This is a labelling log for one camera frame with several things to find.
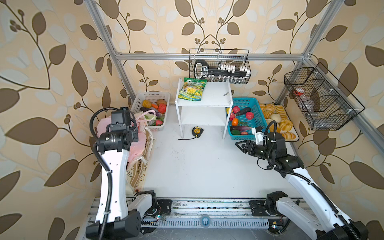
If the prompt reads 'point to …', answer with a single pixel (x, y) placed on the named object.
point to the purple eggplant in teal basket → (240, 128)
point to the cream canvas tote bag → (136, 170)
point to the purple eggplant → (144, 109)
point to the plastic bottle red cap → (308, 103)
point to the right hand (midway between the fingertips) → (239, 146)
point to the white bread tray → (278, 113)
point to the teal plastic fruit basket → (258, 121)
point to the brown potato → (146, 103)
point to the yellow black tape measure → (197, 131)
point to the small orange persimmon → (235, 122)
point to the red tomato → (162, 108)
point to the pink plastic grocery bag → (137, 148)
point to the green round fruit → (235, 132)
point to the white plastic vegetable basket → (140, 97)
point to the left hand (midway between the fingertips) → (125, 131)
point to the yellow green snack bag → (192, 89)
